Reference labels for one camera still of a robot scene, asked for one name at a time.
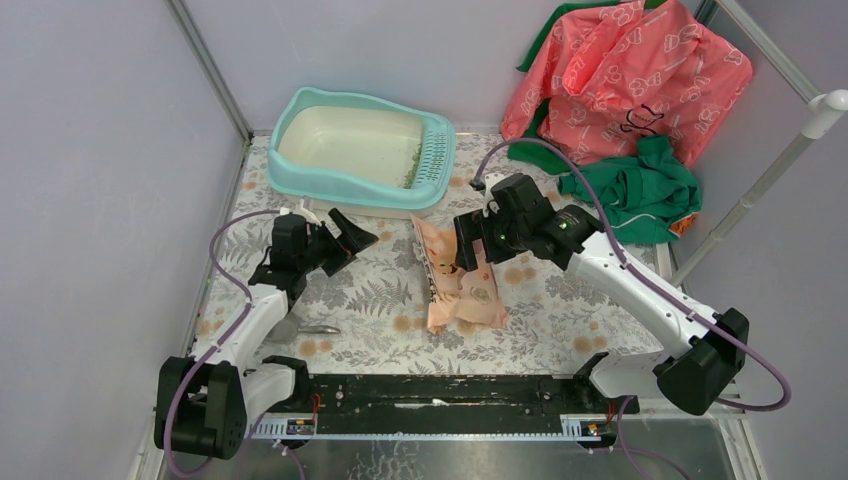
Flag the green sweatshirt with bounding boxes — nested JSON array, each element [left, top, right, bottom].
[[558, 135, 702, 244]]

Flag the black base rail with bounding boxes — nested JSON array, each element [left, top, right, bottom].
[[272, 374, 639, 437]]

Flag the white pole stand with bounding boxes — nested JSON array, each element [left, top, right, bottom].
[[671, 89, 847, 287]]

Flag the grey litter scoop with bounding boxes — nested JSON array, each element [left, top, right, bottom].
[[265, 312, 341, 344]]

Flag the dark green garment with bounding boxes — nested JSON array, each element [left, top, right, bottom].
[[500, 1, 681, 165]]

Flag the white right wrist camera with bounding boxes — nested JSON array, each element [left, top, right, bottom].
[[469, 173, 507, 217]]

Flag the pink patterned jacket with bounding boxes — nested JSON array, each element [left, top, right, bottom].
[[500, 1, 752, 167]]

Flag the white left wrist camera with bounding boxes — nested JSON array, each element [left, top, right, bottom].
[[279, 198, 322, 226]]

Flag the pink cat litter bag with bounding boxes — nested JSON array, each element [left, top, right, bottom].
[[411, 216, 509, 334]]

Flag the teal litter box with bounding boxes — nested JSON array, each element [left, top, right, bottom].
[[267, 87, 457, 219]]

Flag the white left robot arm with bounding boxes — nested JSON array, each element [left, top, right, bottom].
[[153, 207, 378, 460]]

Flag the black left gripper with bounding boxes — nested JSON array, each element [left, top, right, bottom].
[[298, 209, 379, 277]]

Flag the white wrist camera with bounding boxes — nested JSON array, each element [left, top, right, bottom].
[[469, 173, 507, 217], [279, 198, 322, 226]]

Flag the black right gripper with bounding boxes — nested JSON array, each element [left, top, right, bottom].
[[453, 205, 528, 272]]

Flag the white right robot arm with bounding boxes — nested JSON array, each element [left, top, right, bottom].
[[453, 174, 749, 415]]

